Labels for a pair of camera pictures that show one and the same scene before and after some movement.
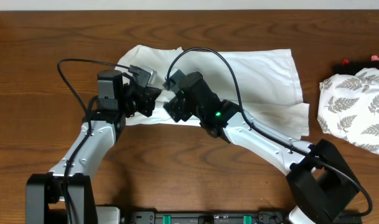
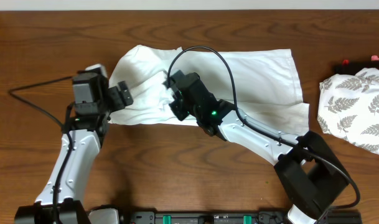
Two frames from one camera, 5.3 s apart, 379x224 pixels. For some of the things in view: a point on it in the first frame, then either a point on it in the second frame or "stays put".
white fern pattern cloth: x=355 y=107 stays put
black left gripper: x=147 y=100 → x=119 y=103
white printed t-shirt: x=264 y=83 stays put
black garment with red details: x=347 y=68 stays put
